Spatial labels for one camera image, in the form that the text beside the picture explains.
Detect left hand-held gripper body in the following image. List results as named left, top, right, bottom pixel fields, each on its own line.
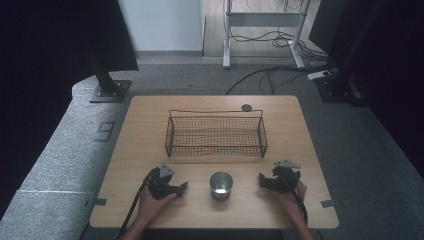
left=147, top=162, right=177, bottom=201

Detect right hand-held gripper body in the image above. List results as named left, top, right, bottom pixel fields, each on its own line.
left=271, top=159, right=302, bottom=193

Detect metal cup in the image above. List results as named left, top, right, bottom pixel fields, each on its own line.
left=209, top=170, right=234, bottom=202

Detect black wire mesh basket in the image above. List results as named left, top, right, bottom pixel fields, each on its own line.
left=164, top=108, right=269, bottom=159

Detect person's right hand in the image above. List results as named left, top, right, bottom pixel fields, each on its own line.
left=273, top=180, right=308, bottom=218

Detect person's left hand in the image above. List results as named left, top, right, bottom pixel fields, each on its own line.
left=137, top=185, right=178, bottom=228

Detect white power strip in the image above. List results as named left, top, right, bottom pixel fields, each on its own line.
left=306, top=69, right=332, bottom=81

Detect black stand with dark base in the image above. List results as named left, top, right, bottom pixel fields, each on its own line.
left=314, top=0, right=384, bottom=108

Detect black curtain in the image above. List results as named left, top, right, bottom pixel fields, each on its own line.
left=308, top=0, right=424, bottom=179
left=0, top=0, right=140, bottom=221

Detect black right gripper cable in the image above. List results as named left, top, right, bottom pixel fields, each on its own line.
left=281, top=175, right=309, bottom=225

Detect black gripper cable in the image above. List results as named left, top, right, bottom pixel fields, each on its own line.
left=281, top=175, right=309, bottom=225
left=114, top=167, right=160, bottom=240

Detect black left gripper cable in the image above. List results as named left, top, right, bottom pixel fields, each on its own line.
left=114, top=167, right=160, bottom=240

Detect black stand with base plate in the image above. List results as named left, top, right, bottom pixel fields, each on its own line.
left=87, top=54, right=133, bottom=104

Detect black floor cables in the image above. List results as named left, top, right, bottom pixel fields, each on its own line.
left=225, top=0, right=338, bottom=96

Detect white desk frame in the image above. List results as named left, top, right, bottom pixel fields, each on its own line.
left=222, top=0, right=313, bottom=70

